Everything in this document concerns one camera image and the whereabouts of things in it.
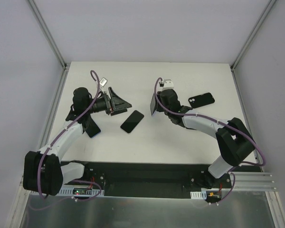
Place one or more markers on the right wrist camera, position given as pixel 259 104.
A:
pixel 166 84

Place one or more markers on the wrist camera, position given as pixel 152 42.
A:
pixel 103 81
pixel 166 84

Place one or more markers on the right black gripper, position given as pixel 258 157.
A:
pixel 153 104

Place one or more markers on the aluminium front rail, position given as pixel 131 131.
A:
pixel 254 181

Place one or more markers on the left white cable duct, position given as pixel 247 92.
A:
pixel 81 192

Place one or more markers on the white cable duct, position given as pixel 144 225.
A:
pixel 81 192
pixel 197 195

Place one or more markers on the aluminium frame post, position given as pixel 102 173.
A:
pixel 46 32
pixel 259 23

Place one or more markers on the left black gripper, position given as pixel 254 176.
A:
pixel 110 102

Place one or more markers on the left aluminium frame post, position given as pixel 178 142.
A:
pixel 46 32

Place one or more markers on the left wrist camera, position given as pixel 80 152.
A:
pixel 103 81

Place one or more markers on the right aluminium frame post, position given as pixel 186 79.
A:
pixel 259 23

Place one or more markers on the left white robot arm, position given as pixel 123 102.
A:
pixel 43 172

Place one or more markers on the right white cable duct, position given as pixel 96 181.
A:
pixel 197 195

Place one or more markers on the black cased phone with ring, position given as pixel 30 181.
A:
pixel 132 121

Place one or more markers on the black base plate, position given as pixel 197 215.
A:
pixel 144 180

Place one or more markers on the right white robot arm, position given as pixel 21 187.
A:
pixel 234 141

